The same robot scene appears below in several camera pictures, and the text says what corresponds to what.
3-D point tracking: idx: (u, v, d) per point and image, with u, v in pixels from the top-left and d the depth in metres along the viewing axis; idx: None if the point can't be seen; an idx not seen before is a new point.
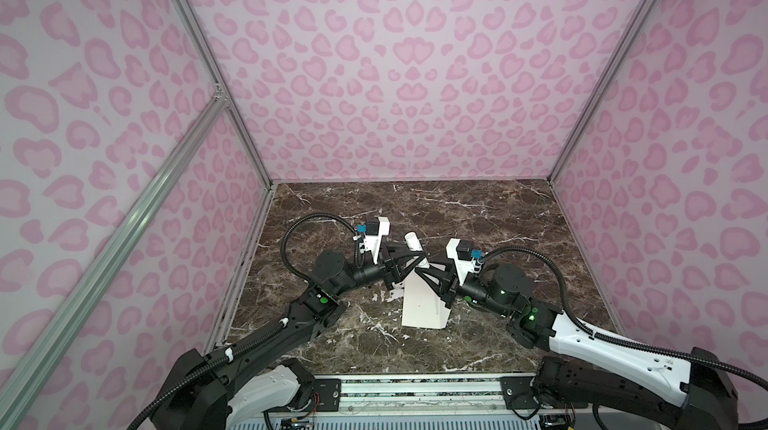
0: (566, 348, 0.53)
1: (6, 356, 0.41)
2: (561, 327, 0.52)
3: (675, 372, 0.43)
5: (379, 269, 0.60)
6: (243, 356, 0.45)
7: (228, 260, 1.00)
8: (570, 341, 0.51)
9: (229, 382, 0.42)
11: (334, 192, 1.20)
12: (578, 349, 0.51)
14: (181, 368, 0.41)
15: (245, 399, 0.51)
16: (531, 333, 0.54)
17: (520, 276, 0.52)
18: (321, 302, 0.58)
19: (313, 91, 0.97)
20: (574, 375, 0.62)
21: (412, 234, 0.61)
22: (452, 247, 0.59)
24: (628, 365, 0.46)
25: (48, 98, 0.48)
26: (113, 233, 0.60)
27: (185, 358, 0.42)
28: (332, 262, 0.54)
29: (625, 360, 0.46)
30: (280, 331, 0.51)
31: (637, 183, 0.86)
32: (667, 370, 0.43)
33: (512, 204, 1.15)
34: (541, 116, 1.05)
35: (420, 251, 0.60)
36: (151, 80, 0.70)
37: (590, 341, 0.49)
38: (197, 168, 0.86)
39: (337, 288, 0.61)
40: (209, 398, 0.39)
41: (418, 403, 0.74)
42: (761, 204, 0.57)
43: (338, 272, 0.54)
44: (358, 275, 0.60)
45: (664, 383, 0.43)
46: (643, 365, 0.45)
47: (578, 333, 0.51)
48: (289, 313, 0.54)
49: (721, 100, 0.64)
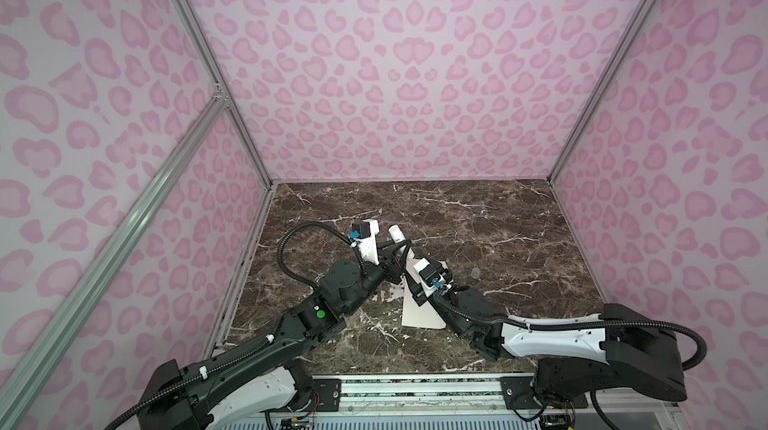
0: (519, 349, 0.57)
1: (6, 356, 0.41)
2: (507, 329, 0.58)
3: (593, 333, 0.47)
5: (382, 271, 0.60)
6: (218, 375, 0.44)
7: (228, 260, 1.00)
8: (516, 340, 0.55)
9: (199, 402, 0.41)
11: (333, 192, 1.20)
12: (526, 346, 0.56)
14: (158, 379, 0.41)
15: (230, 407, 0.51)
16: (495, 348, 0.59)
17: (482, 301, 0.55)
18: (318, 316, 0.54)
19: (313, 91, 0.97)
20: (559, 369, 0.63)
21: (396, 227, 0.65)
22: (417, 272, 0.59)
24: (561, 344, 0.50)
25: (48, 98, 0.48)
26: (112, 232, 0.60)
27: (161, 369, 0.42)
28: (347, 272, 0.51)
29: (557, 337, 0.50)
30: (263, 348, 0.48)
31: (637, 183, 0.86)
32: (585, 335, 0.47)
33: (512, 204, 1.15)
34: (541, 116, 1.05)
35: (405, 240, 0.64)
36: (151, 80, 0.70)
37: (531, 334, 0.54)
38: (197, 168, 0.86)
39: (345, 301, 0.55)
40: (177, 417, 0.39)
41: (419, 402, 0.74)
42: (760, 204, 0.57)
43: (351, 283, 0.51)
44: (367, 284, 0.58)
45: (591, 349, 0.46)
46: (570, 337, 0.49)
47: (521, 330, 0.55)
48: (278, 328, 0.51)
49: (721, 100, 0.64)
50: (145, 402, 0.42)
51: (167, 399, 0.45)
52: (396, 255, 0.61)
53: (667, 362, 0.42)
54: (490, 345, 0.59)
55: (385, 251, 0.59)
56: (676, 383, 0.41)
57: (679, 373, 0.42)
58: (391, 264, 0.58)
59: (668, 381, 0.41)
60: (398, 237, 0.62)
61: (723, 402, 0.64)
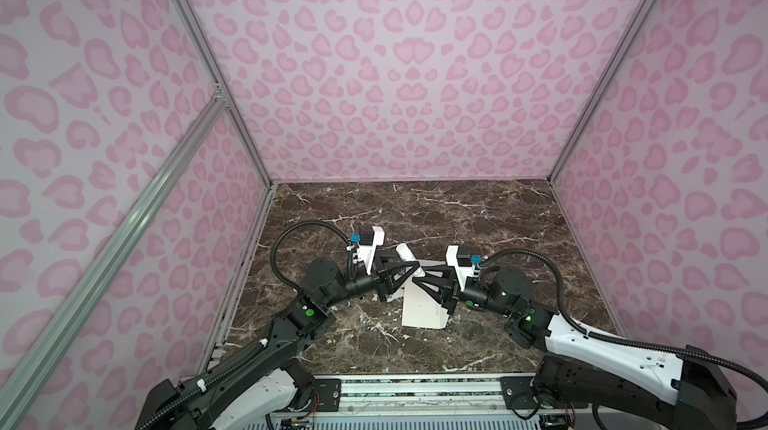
0: (561, 348, 0.54)
1: (6, 356, 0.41)
2: (556, 327, 0.54)
3: (666, 368, 0.43)
5: (373, 281, 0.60)
6: (217, 385, 0.44)
7: (228, 260, 1.00)
8: (566, 340, 0.52)
9: (201, 414, 0.41)
11: (333, 192, 1.20)
12: (573, 348, 0.52)
14: (154, 400, 0.41)
15: (232, 417, 0.50)
16: (529, 334, 0.56)
17: (522, 278, 0.53)
18: (308, 315, 0.55)
19: (313, 91, 0.97)
20: (573, 374, 0.62)
21: (405, 246, 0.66)
22: (453, 255, 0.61)
24: (621, 363, 0.47)
25: (48, 98, 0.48)
26: (112, 233, 0.60)
27: (157, 390, 0.41)
28: (324, 270, 0.52)
29: (618, 357, 0.47)
30: (258, 354, 0.48)
31: (637, 183, 0.86)
32: (657, 366, 0.44)
33: (512, 204, 1.15)
34: (541, 116, 1.05)
35: (412, 261, 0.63)
36: (151, 80, 0.70)
37: (585, 340, 0.50)
38: (197, 168, 0.86)
39: (327, 297, 0.58)
40: None
41: (418, 403, 0.74)
42: (761, 204, 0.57)
43: (330, 280, 0.52)
44: (350, 285, 0.58)
45: (656, 379, 0.44)
46: (635, 362, 0.46)
47: (573, 333, 0.52)
48: (270, 331, 0.52)
49: (721, 100, 0.64)
50: None
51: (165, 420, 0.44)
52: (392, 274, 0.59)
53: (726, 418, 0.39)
54: (525, 330, 0.56)
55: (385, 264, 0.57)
56: None
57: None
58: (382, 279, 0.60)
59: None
60: (406, 256, 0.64)
61: None
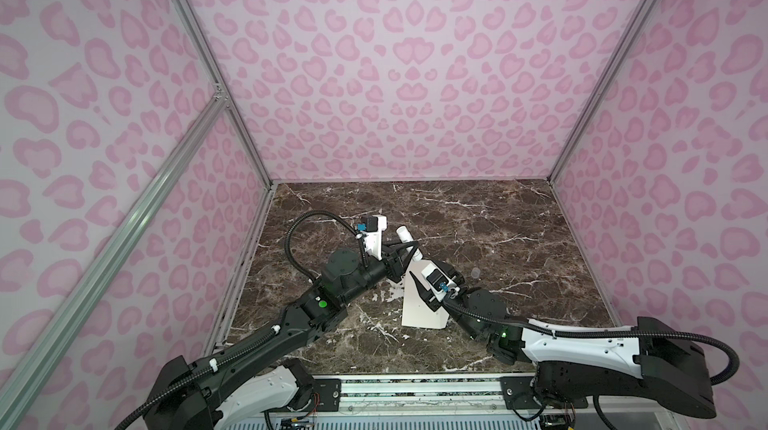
0: (539, 355, 0.56)
1: (6, 356, 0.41)
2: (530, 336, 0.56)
3: (626, 345, 0.46)
5: (384, 267, 0.61)
6: (228, 366, 0.44)
7: (228, 260, 1.00)
8: (538, 346, 0.54)
9: (211, 394, 0.41)
11: (333, 192, 1.20)
12: (547, 352, 0.54)
14: (166, 376, 0.41)
15: (237, 404, 0.50)
16: (511, 350, 0.57)
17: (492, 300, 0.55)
18: (320, 306, 0.55)
19: (312, 91, 0.97)
20: (566, 371, 0.62)
21: (403, 227, 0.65)
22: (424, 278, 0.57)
24: (589, 353, 0.49)
25: (49, 98, 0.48)
26: (113, 232, 0.60)
27: (171, 365, 0.42)
28: (346, 260, 0.53)
29: (586, 347, 0.49)
30: (271, 339, 0.49)
31: (637, 183, 0.86)
32: (618, 347, 0.46)
33: (512, 204, 1.15)
34: (541, 116, 1.05)
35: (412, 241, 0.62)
36: (151, 80, 0.70)
37: (555, 340, 0.53)
38: (197, 168, 0.86)
39: (345, 290, 0.58)
40: (190, 411, 0.38)
41: (418, 402, 0.74)
42: (761, 204, 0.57)
43: (351, 271, 0.53)
44: (367, 276, 0.60)
45: (623, 361, 0.45)
46: (600, 348, 0.48)
47: (543, 336, 0.54)
48: (282, 318, 0.52)
49: (721, 100, 0.64)
50: (153, 400, 0.42)
51: (176, 396, 0.44)
52: (401, 253, 0.63)
53: (696, 378, 0.41)
54: (506, 347, 0.58)
55: (389, 248, 0.60)
56: (709, 400, 0.40)
57: (708, 388, 0.42)
58: (393, 261, 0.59)
59: (701, 398, 0.40)
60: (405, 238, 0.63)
61: (723, 402, 0.64)
